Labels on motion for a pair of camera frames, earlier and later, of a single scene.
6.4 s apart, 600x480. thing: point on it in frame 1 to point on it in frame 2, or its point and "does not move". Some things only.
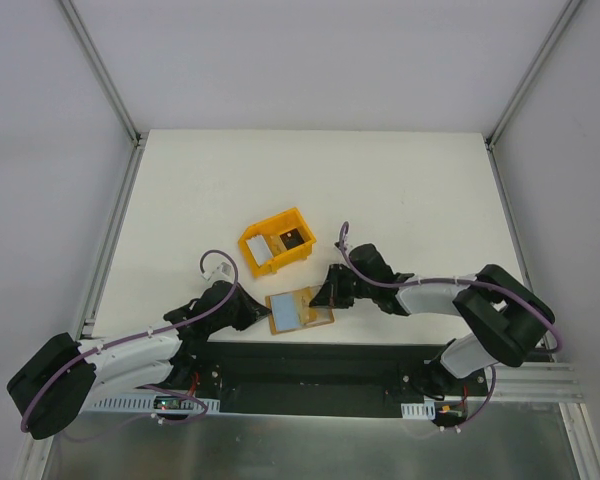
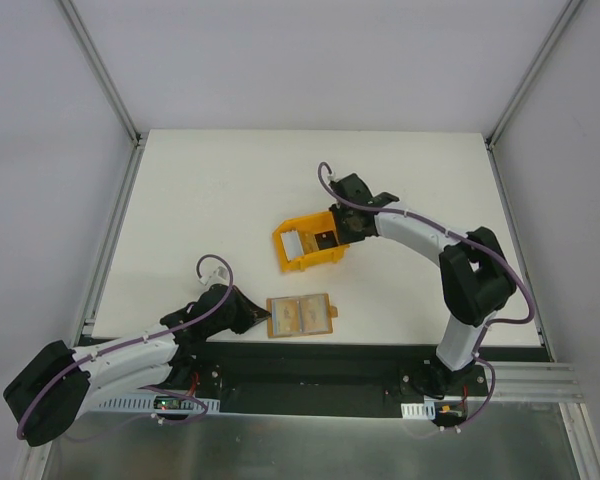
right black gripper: (338, 286) to (341, 223)
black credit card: (291, 239) to (326, 240)
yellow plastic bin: (271, 230) to (307, 227)
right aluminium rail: (534, 382) does not move
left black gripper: (243, 308) does not move
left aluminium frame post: (110, 89) does not move
